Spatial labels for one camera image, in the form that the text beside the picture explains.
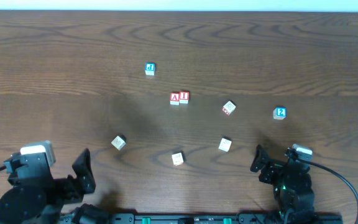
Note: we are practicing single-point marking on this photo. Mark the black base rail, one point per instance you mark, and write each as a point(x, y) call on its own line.
point(128, 218)

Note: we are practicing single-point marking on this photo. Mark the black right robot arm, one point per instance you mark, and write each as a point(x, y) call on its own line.
point(290, 180)

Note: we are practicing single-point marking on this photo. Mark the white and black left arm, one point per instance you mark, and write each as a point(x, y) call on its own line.
point(12, 211)

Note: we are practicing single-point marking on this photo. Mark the red letter I block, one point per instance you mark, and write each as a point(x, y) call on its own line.
point(184, 97)

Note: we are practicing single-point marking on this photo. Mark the red edged tilted wooden block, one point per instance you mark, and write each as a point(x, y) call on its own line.
point(229, 107)

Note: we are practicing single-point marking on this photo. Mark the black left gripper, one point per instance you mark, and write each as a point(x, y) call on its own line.
point(66, 185)

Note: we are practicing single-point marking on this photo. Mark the plain wooden block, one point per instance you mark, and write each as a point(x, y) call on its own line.
point(178, 158)
point(119, 142)
point(225, 144)

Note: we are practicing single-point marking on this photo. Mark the red letter A block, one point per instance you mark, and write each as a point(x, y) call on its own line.
point(174, 98)

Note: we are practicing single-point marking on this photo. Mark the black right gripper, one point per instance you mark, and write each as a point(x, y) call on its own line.
point(269, 169)

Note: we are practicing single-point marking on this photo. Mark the blue letter P block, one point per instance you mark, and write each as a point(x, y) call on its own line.
point(150, 69)

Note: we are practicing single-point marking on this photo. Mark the plain wooden block bottom centre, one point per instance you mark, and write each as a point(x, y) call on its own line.
point(178, 158)

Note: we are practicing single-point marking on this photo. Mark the plain wooden block right centre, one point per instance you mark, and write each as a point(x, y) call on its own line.
point(225, 144)

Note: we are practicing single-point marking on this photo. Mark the blue number 2 block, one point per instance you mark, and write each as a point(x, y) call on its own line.
point(280, 113)

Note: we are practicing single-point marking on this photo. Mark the plain wooden block left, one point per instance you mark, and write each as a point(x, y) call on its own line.
point(119, 142)

